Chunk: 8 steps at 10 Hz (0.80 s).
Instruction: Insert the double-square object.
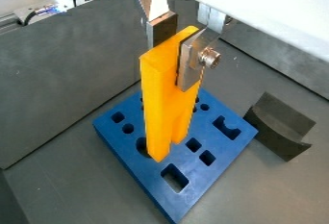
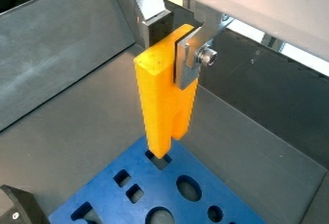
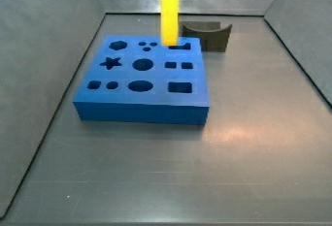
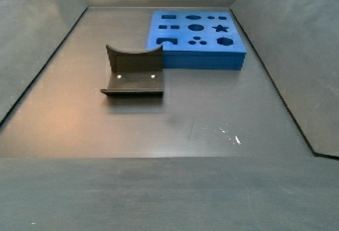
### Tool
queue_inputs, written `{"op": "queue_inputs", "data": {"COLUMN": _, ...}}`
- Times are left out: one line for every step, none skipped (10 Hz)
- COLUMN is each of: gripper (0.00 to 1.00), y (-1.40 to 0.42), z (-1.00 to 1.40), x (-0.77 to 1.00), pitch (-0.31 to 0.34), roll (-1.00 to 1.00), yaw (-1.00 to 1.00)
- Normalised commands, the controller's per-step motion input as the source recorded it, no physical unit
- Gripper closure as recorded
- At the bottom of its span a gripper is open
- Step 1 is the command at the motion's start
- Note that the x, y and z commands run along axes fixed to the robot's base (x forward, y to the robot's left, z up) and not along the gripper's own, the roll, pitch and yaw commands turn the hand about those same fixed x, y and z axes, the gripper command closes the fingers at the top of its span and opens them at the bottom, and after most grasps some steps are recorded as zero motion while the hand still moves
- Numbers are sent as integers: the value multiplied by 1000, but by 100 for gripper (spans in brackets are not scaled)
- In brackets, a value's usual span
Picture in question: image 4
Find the black curved stand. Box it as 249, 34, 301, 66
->
100, 46, 165, 96

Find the blue foam shape board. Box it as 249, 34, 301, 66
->
146, 11, 247, 70

